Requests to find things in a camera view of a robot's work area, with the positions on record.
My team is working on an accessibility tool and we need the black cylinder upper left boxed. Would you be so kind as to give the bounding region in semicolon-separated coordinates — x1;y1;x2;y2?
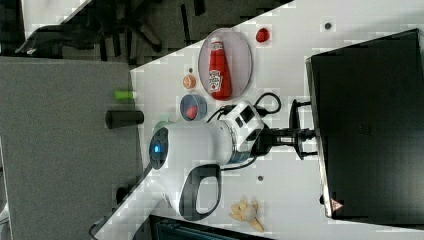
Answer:
105;110;144;129

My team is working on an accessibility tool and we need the small red strawberry toy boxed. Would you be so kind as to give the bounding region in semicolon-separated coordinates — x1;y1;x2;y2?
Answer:
256;28;270;43

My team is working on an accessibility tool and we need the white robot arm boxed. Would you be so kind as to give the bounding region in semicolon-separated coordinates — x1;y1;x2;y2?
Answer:
92;101;316;240

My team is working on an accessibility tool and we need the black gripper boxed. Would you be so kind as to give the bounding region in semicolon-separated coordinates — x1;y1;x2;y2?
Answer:
247;125;315;157

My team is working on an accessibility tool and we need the blue metal table frame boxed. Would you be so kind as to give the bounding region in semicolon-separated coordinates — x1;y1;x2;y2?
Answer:
149;215;271;240

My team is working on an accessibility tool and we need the orange slice toy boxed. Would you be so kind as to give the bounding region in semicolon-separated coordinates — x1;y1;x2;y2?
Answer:
183;74;196;89

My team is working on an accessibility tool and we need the black silver toaster oven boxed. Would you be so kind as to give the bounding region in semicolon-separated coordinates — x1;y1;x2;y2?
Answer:
306;28;424;229

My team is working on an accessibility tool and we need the green cylinder object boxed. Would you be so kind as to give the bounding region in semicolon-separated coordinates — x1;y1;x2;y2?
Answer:
114;90;137;100

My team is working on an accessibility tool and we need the red toy strawberry in bowl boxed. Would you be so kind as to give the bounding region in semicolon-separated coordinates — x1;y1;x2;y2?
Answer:
186;106;198;120

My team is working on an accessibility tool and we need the blue bowl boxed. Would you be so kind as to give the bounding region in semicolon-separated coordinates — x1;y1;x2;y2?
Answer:
180;94;207;121

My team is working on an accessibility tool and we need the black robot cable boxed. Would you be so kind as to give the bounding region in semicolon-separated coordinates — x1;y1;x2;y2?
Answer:
206;92;282;124

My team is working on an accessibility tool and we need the grey oval plate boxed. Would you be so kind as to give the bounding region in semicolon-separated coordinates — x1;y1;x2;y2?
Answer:
198;28;252;101

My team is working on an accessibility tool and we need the red ketchup bottle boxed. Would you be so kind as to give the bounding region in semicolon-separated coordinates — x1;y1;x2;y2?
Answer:
208;37;232;100

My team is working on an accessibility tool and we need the grey partition panel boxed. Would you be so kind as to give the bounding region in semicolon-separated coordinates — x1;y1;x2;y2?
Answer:
1;57;141;240

